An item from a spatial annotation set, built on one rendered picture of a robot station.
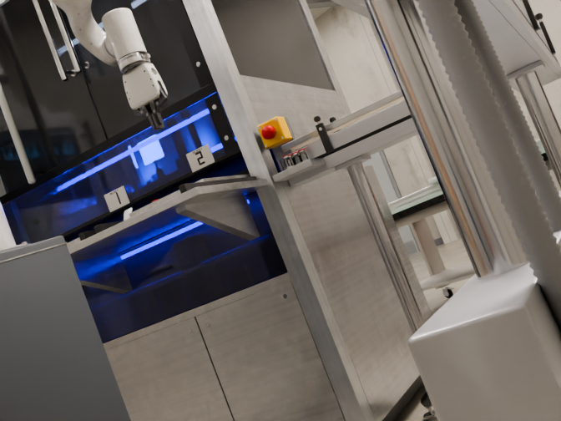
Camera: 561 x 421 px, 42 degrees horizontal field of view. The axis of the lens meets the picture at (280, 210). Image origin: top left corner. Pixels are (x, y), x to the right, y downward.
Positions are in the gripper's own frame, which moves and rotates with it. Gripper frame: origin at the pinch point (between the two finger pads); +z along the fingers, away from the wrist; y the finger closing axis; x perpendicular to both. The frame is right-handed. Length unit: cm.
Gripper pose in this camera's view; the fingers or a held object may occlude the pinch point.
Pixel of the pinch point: (156, 121)
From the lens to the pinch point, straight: 201.0
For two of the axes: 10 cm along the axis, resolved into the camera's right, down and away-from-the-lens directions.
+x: -4.1, 0.9, -9.1
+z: 3.6, 9.3, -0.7
